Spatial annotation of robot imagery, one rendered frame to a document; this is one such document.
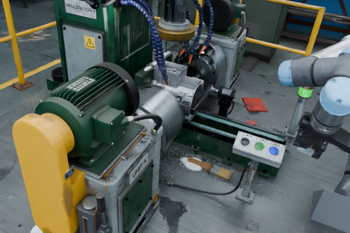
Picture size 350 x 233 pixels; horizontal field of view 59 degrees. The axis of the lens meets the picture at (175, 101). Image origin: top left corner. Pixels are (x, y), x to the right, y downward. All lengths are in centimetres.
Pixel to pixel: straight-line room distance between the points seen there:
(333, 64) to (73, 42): 100
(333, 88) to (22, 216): 105
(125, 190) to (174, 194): 42
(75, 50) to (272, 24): 338
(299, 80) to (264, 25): 360
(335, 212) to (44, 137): 101
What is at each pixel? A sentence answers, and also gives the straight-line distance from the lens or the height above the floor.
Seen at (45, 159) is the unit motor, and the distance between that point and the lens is 74.
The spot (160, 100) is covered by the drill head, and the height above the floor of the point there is 115.
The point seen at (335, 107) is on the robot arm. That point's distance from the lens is 75.
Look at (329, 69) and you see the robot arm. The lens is 84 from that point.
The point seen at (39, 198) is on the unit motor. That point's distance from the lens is 87.
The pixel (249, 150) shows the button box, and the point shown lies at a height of 105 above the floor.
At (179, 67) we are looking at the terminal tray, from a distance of 143.
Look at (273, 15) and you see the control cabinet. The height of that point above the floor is 67.
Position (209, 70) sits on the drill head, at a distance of 157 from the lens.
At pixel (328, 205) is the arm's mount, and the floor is 89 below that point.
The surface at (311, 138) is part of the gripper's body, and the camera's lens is 92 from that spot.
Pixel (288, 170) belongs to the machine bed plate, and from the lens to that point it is 149.
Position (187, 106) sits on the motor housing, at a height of 103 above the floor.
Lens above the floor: 174
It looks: 32 degrees down
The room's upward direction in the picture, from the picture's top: 5 degrees clockwise
